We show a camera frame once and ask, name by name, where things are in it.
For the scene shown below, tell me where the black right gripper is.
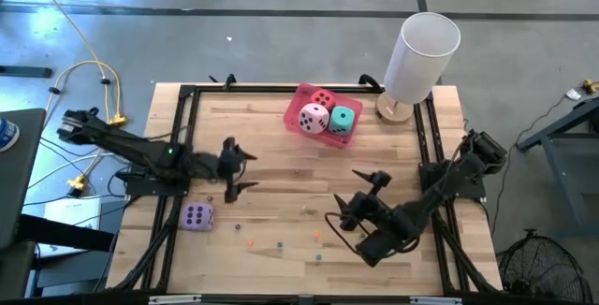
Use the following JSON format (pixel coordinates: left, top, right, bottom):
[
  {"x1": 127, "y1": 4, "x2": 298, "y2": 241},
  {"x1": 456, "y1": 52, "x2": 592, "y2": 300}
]
[{"x1": 333, "y1": 168, "x2": 394, "y2": 232}]

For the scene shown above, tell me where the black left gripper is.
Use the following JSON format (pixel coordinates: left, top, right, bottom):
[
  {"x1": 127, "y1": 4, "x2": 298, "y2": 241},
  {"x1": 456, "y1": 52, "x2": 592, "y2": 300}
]
[{"x1": 216, "y1": 137, "x2": 260, "y2": 205}]

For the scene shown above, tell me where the pink translucent plastic bin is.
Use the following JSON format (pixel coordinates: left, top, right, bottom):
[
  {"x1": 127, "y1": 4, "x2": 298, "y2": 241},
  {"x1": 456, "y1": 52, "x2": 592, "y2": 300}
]
[{"x1": 282, "y1": 81, "x2": 365, "y2": 150}]

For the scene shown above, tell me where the large purple plush die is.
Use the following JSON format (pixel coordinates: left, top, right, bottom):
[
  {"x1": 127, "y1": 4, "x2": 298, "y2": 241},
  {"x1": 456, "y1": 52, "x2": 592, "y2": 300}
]
[{"x1": 181, "y1": 202, "x2": 216, "y2": 232}]

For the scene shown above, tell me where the large teal plush die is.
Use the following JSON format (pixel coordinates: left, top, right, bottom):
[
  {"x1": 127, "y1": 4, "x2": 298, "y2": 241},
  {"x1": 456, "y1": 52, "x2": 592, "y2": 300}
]
[{"x1": 328, "y1": 105, "x2": 357, "y2": 137}]

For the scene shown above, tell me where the large pink plush die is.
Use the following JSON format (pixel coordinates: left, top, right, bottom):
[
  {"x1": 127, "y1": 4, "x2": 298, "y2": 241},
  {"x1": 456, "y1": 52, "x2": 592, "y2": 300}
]
[{"x1": 298, "y1": 102, "x2": 330, "y2": 136}]

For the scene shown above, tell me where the large red plush die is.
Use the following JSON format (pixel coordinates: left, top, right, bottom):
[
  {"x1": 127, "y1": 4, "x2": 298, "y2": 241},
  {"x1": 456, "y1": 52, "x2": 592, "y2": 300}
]
[{"x1": 309, "y1": 88, "x2": 337, "y2": 112}]

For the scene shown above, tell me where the white shade wooden lamp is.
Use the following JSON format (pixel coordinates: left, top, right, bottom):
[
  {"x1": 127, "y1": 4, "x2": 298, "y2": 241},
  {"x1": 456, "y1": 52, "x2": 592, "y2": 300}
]
[{"x1": 374, "y1": 11, "x2": 462, "y2": 126}]

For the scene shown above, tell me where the white box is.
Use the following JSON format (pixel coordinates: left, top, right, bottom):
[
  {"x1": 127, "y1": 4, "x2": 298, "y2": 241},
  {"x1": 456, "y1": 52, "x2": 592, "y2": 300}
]
[{"x1": 44, "y1": 197, "x2": 102, "y2": 254}]

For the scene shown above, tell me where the black desk crossbar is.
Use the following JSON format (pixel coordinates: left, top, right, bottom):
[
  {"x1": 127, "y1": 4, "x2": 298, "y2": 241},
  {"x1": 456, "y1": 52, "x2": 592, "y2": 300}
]
[{"x1": 18, "y1": 213, "x2": 116, "y2": 253}]

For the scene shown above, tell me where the black floor fan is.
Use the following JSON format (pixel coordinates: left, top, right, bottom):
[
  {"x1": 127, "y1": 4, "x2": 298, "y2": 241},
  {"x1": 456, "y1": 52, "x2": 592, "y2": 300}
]
[{"x1": 496, "y1": 228, "x2": 594, "y2": 305}]

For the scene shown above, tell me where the dark metal side table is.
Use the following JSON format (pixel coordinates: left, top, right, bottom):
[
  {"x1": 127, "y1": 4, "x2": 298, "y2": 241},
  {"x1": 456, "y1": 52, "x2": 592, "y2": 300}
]
[{"x1": 517, "y1": 96, "x2": 599, "y2": 240}]

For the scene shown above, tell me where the black desk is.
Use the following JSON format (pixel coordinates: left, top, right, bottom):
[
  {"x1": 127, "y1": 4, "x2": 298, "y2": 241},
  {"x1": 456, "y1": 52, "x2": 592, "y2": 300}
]
[{"x1": 0, "y1": 107, "x2": 47, "y2": 250}]

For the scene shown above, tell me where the black floor bar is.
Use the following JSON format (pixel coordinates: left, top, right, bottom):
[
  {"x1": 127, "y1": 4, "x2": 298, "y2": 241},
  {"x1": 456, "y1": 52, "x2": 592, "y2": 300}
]
[{"x1": 0, "y1": 65, "x2": 55, "y2": 80}]

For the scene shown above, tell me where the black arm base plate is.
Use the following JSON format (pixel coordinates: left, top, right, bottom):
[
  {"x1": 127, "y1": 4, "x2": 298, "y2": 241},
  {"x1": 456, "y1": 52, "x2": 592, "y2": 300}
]
[
  {"x1": 124, "y1": 173, "x2": 191, "y2": 197},
  {"x1": 418, "y1": 160, "x2": 487, "y2": 199}
]

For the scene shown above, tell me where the yellow hanging cable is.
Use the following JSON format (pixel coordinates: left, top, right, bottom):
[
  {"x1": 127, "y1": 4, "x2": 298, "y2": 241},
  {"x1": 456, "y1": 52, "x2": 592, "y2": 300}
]
[{"x1": 23, "y1": 0, "x2": 128, "y2": 127}]

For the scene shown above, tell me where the white table bracket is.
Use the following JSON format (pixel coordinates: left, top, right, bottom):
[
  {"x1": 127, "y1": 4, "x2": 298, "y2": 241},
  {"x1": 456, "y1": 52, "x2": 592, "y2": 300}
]
[
  {"x1": 409, "y1": 296, "x2": 463, "y2": 305},
  {"x1": 148, "y1": 294, "x2": 202, "y2": 305}
]

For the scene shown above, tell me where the pale yellow cable loop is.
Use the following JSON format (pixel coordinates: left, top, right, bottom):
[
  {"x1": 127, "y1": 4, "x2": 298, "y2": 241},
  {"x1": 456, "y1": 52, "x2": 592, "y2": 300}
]
[{"x1": 44, "y1": 59, "x2": 124, "y2": 123}]

